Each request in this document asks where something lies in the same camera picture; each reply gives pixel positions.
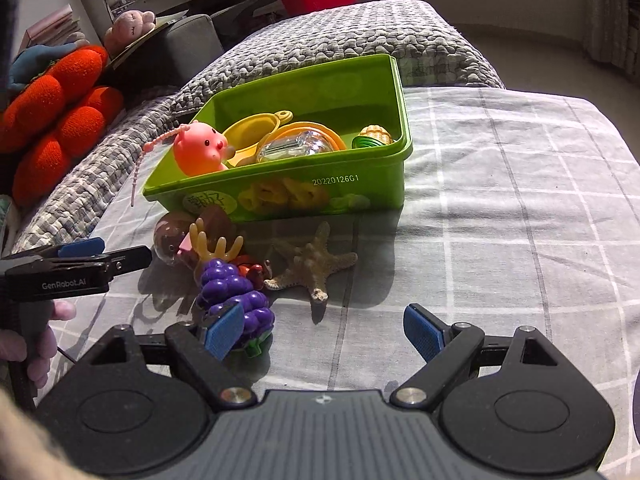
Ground beige fuzzy sleeve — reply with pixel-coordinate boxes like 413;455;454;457
0;387;83;480

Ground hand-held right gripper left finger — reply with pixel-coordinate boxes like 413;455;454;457
75;302;258;408

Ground grey checked sheet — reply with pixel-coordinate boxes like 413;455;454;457
45;85;640;471

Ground pink plush toy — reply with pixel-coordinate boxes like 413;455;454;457
104;9;157;56

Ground person's left hand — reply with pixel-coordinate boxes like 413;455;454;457
0;301;77;388

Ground open book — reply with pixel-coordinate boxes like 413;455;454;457
107;9;189;72

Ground pink pig toy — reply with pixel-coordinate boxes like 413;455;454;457
129;121;231;208

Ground green plastic box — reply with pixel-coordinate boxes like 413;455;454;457
141;53;413;223

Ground yellow toy cup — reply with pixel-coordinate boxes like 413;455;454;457
221;110;295;161

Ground grey curtain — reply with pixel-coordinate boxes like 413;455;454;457
582;0;640;81

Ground orange plush cushion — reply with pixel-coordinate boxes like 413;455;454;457
0;45;125;208

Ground grey quilted blanket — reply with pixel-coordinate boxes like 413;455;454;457
10;0;503;256

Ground orange plastic toy mould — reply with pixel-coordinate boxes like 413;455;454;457
235;121;348;168

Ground beige starfish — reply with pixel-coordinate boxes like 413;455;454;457
263;221;359;303

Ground beige toy coral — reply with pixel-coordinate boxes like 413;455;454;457
189;217;244;263

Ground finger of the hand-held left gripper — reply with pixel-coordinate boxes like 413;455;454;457
107;246;154;277
15;237;106;262

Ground clear plastic case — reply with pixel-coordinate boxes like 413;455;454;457
256;129;335;163

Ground blue plush toy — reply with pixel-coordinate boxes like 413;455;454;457
7;42;79;87

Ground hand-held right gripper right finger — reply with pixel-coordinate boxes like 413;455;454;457
390;302;583;408

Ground small red toy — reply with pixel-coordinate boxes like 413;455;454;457
234;255;273;291

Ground grey cushion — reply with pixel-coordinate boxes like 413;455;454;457
165;14;226;88

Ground purple toy grapes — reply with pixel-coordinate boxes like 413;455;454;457
195;258;276;358

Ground toy corn cob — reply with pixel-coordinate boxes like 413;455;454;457
351;125;393;149

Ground stack of books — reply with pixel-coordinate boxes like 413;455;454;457
24;4;82;47

